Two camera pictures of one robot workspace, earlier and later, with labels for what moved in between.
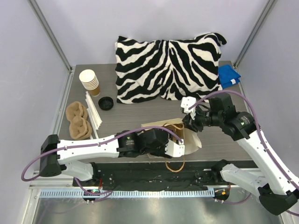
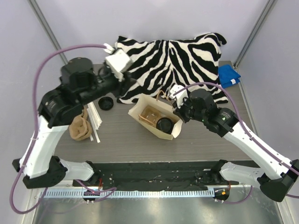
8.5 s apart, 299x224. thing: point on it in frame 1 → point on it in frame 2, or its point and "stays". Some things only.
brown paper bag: x=190 y=139 → x=166 y=105
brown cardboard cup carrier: x=80 y=128 stays
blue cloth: x=228 y=75 stays
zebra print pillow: x=167 y=69 stays
